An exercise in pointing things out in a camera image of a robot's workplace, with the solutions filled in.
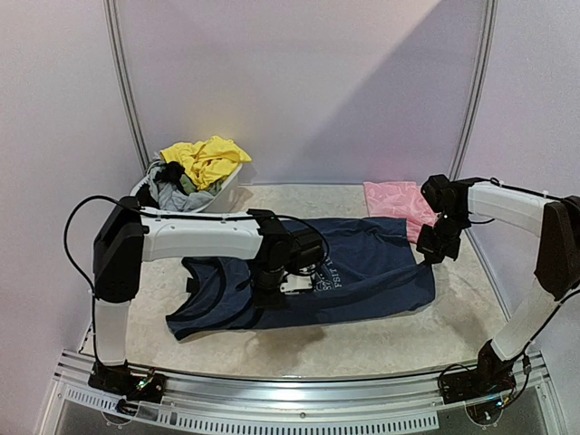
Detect black garment in basket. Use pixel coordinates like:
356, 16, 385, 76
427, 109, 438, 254
154, 161, 185, 184

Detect blue garment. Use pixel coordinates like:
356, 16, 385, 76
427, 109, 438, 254
166, 217, 436, 340

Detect aluminium frame post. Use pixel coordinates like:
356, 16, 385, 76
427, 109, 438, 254
103, 0, 149, 171
448, 0, 498, 179

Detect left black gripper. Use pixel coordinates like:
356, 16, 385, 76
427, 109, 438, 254
248, 261, 286, 309

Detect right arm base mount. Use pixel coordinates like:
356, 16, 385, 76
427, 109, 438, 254
437, 340, 531, 408

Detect left aluminium frame post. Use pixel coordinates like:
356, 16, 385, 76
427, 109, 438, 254
103, 0, 149, 171

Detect pink patterned shorts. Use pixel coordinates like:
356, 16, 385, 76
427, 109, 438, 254
363, 181, 437, 244

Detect grey garment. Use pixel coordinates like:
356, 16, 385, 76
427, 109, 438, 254
149, 177, 214, 212

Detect white plastic laundry basket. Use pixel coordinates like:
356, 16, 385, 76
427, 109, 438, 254
130, 159, 243, 213

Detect aluminium front rail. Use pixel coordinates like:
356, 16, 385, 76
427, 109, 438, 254
37, 352, 568, 434

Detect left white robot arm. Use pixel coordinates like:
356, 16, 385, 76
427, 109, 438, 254
80, 195, 330, 393

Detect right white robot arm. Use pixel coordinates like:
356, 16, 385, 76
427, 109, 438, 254
417, 175, 579, 395

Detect right aluminium frame post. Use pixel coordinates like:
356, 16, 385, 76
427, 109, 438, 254
448, 0, 498, 179

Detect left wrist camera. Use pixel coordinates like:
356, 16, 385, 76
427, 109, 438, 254
280, 275, 314, 295

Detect yellow garment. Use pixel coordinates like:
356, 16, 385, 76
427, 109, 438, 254
159, 136, 253, 190

